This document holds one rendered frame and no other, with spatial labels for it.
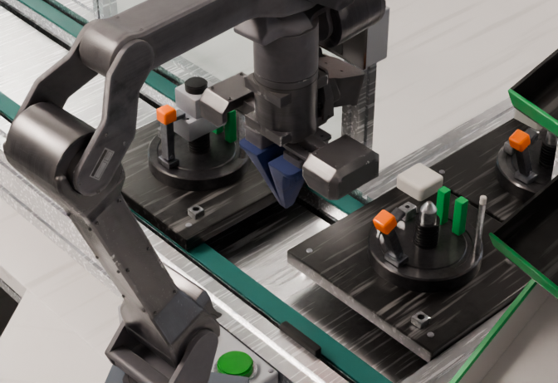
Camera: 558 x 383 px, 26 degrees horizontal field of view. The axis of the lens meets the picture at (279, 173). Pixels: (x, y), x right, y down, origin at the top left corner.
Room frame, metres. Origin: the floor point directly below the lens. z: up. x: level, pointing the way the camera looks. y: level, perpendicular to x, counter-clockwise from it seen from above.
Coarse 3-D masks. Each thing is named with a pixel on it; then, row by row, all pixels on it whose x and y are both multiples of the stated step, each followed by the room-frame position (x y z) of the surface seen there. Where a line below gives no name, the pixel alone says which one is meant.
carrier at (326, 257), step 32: (416, 192) 1.25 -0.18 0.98; (448, 192) 1.17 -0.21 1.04; (352, 224) 1.20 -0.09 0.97; (416, 224) 1.13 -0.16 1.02; (448, 224) 1.17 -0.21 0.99; (480, 224) 1.11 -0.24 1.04; (288, 256) 1.14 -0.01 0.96; (320, 256) 1.13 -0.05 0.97; (352, 256) 1.13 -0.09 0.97; (384, 256) 1.10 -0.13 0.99; (416, 256) 1.11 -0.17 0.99; (448, 256) 1.11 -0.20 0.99; (480, 256) 1.11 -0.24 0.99; (352, 288) 1.07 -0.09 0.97; (384, 288) 1.07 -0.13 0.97; (416, 288) 1.07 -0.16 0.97; (448, 288) 1.07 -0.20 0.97; (480, 288) 1.08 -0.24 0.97; (512, 288) 1.08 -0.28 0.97; (384, 320) 1.02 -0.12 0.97; (448, 320) 1.02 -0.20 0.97; (480, 320) 1.02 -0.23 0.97; (416, 352) 0.98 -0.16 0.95
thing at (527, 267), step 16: (544, 192) 0.92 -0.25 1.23; (528, 208) 0.91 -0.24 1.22; (544, 208) 0.92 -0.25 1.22; (512, 224) 0.90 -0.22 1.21; (528, 224) 0.90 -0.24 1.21; (544, 224) 0.90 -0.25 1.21; (496, 240) 0.88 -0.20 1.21; (512, 240) 0.89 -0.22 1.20; (528, 240) 0.89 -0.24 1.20; (544, 240) 0.88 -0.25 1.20; (512, 256) 0.86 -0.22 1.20; (528, 256) 0.87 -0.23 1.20; (544, 256) 0.86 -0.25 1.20; (528, 272) 0.84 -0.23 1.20; (544, 272) 0.85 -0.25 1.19; (544, 288) 0.83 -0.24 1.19
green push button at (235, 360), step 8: (232, 352) 0.97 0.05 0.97; (240, 352) 0.97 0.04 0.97; (224, 360) 0.95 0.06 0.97; (232, 360) 0.95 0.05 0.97; (240, 360) 0.95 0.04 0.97; (248, 360) 0.95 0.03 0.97; (224, 368) 0.94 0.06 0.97; (232, 368) 0.94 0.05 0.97; (240, 368) 0.94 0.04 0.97; (248, 368) 0.94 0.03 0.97; (248, 376) 0.94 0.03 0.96
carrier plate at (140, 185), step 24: (144, 144) 1.37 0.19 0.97; (144, 168) 1.32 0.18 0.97; (144, 192) 1.26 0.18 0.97; (168, 192) 1.26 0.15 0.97; (192, 192) 1.26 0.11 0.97; (216, 192) 1.26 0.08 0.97; (240, 192) 1.26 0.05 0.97; (264, 192) 1.26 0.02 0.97; (144, 216) 1.23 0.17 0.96; (168, 216) 1.21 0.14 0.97; (216, 216) 1.21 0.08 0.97; (240, 216) 1.23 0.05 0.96; (192, 240) 1.17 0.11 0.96
